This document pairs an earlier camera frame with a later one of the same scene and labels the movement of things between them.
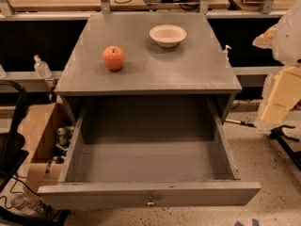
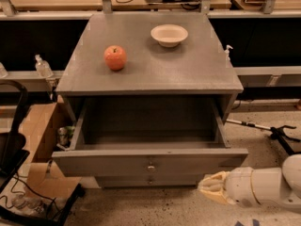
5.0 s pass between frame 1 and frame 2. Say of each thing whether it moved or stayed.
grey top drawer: moved
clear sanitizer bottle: stayed
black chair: stayed
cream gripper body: moved
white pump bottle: stayed
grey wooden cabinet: stayed
